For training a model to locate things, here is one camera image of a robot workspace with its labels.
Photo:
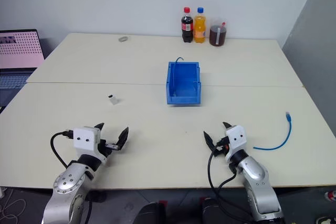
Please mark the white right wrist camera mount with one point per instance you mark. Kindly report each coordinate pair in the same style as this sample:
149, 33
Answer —
237, 140

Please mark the grey tape roll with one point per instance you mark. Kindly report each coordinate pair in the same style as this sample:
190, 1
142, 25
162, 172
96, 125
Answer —
123, 39

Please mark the cola bottle red cap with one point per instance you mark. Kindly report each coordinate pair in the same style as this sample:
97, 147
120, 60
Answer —
187, 27

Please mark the small white adapter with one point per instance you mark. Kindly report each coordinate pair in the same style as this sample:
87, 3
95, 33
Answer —
113, 100

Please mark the orange soda bottle blue cap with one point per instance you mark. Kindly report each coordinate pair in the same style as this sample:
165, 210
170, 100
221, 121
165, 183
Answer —
200, 28

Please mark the dark rounded shape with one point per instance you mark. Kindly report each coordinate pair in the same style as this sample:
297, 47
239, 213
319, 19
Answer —
151, 213

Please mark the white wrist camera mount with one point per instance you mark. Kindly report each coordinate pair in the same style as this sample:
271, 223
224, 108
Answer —
84, 138
237, 140

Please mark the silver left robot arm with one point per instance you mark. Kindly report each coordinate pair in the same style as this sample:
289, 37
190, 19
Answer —
68, 182

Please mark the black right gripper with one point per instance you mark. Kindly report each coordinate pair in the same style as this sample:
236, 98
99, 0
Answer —
221, 149

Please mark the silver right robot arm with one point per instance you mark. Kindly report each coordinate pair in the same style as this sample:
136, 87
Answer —
258, 182

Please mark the blue plastic storage bin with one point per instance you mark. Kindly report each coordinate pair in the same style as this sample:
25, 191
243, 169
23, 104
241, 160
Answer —
183, 87

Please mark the open laptop pink screen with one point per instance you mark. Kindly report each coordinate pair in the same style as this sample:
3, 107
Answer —
18, 51

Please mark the clear jar dark liquid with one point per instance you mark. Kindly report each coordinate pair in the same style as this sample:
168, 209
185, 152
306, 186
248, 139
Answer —
217, 35

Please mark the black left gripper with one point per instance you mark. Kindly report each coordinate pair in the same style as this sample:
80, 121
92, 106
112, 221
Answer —
105, 150

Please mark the red and white object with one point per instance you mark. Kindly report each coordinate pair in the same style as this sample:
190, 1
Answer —
330, 196

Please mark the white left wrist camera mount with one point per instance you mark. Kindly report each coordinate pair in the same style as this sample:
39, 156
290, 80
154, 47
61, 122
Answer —
84, 138

